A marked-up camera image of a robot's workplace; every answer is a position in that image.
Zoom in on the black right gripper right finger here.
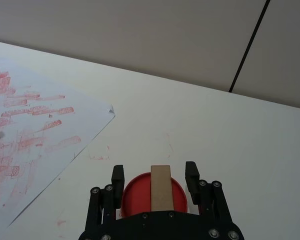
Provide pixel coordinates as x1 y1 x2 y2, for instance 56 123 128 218
184 161 235 226

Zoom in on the white paper with red stamps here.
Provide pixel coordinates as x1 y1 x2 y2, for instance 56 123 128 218
0 56 116 228

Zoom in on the wooden stamp block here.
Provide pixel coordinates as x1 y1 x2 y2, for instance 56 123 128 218
150 164 175 212

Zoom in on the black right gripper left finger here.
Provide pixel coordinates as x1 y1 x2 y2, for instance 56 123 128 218
85 164 126 234

